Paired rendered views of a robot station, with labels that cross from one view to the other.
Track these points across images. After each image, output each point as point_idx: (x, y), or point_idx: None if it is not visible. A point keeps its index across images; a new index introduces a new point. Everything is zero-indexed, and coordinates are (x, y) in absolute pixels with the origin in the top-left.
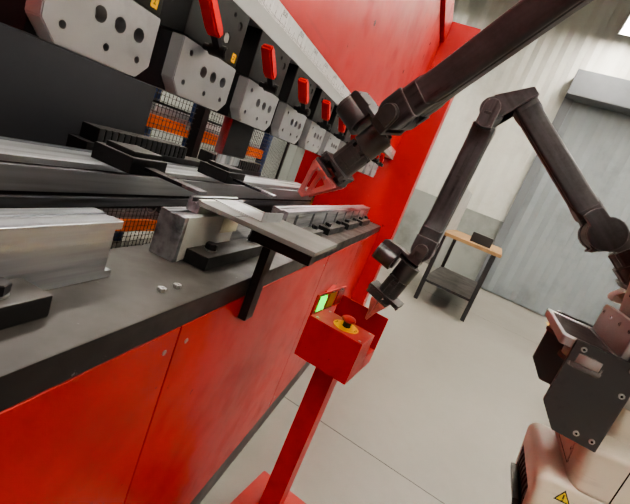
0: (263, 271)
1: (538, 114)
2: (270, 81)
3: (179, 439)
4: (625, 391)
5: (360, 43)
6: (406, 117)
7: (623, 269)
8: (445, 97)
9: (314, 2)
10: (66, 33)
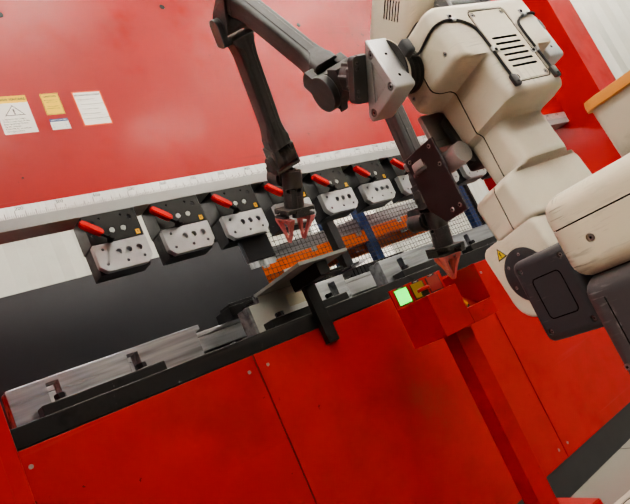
0: (313, 302)
1: None
2: (232, 207)
3: (347, 451)
4: (438, 159)
5: (324, 119)
6: (274, 156)
7: None
8: (274, 130)
9: (240, 149)
10: (111, 265)
